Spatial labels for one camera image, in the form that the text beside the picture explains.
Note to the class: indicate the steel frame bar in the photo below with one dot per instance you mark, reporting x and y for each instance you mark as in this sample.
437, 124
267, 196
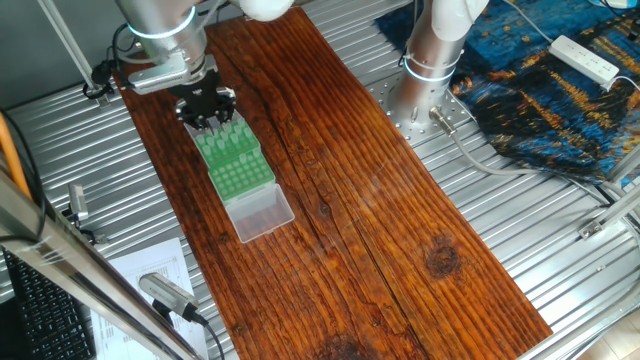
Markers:
75, 280

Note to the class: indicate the aluminium frame profile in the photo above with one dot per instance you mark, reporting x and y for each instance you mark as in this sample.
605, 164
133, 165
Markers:
620, 205

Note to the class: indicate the brown wooden board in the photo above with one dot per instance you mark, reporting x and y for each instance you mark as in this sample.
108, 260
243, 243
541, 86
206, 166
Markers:
350, 225

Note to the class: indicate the clear box with green rack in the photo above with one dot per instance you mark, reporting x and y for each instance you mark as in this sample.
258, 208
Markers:
260, 215
192, 134

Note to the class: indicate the aluminium post with foot bracket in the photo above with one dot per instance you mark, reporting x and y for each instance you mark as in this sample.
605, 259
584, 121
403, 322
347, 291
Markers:
70, 45

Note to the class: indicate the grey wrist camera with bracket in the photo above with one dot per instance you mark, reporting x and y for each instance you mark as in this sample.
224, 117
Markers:
160, 80

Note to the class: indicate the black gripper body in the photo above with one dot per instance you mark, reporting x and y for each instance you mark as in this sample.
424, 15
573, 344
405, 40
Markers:
200, 95

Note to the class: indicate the white power strip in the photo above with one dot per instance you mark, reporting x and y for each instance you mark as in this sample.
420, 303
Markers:
582, 59

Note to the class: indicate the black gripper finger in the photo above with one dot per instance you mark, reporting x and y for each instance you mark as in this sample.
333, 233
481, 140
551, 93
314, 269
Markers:
227, 106
190, 117

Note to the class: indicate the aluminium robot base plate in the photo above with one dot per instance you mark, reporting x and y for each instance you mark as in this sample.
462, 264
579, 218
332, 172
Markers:
465, 111

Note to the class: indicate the small grey camera on clamp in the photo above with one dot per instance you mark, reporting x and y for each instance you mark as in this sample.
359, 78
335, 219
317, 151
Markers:
77, 200

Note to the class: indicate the printed white paper sheet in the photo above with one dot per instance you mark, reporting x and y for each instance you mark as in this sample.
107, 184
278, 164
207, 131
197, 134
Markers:
150, 255

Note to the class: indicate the black keyboard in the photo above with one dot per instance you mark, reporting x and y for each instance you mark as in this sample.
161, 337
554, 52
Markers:
45, 315

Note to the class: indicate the blue painted cloth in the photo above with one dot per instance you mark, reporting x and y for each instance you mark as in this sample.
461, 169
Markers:
550, 125

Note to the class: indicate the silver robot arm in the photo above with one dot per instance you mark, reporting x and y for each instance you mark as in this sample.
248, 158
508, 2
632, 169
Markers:
160, 30

